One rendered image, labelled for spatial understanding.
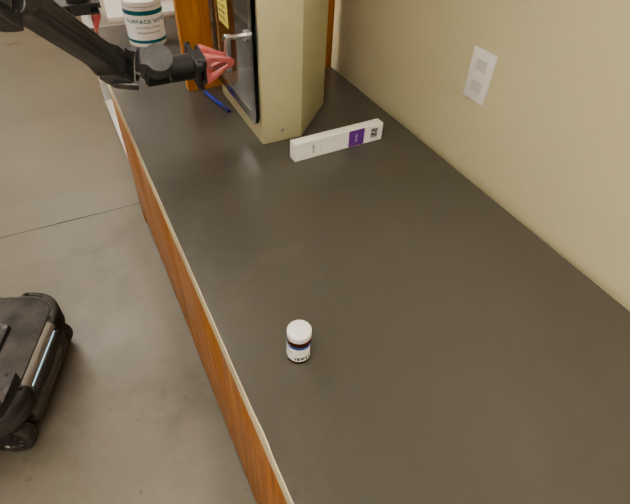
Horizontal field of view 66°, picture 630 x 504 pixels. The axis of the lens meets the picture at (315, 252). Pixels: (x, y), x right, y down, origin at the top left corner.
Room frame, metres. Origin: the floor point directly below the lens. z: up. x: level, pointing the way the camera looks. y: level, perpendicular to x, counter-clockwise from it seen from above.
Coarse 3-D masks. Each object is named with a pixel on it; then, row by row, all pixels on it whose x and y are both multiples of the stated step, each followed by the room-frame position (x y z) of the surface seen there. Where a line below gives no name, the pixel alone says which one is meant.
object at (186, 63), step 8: (184, 48) 1.11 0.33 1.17; (176, 56) 1.06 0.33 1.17; (184, 56) 1.06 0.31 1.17; (192, 56) 1.06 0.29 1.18; (176, 64) 1.04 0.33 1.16; (184, 64) 1.05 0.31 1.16; (192, 64) 1.05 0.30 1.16; (200, 64) 1.03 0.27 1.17; (176, 72) 1.03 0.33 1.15; (184, 72) 1.04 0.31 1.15; (192, 72) 1.05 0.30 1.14; (176, 80) 1.04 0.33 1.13; (184, 80) 1.05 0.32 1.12; (200, 80) 1.04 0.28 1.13; (200, 88) 1.04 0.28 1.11
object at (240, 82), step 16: (240, 0) 1.15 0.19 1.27; (240, 16) 1.15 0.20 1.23; (224, 32) 1.27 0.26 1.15; (240, 32) 1.16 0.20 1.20; (240, 48) 1.17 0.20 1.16; (224, 64) 1.29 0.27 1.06; (240, 64) 1.17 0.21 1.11; (224, 80) 1.31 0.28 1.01; (240, 80) 1.18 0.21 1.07; (256, 80) 1.10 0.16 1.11; (240, 96) 1.19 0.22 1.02; (256, 96) 1.09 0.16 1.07; (256, 112) 1.09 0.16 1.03
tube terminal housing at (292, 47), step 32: (256, 0) 1.09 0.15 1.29; (288, 0) 1.13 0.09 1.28; (320, 0) 1.27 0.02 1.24; (288, 32) 1.13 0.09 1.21; (320, 32) 1.28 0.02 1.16; (288, 64) 1.13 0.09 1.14; (320, 64) 1.29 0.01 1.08; (288, 96) 1.13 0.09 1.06; (320, 96) 1.30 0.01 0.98; (256, 128) 1.13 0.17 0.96; (288, 128) 1.13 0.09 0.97
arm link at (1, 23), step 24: (24, 0) 0.74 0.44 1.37; (48, 0) 0.81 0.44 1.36; (0, 24) 0.71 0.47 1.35; (24, 24) 0.78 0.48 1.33; (48, 24) 0.79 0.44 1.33; (72, 24) 0.85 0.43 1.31; (72, 48) 0.86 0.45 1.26; (96, 48) 0.90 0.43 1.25; (120, 48) 0.99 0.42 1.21; (96, 72) 0.94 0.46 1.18; (120, 72) 0.96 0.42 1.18
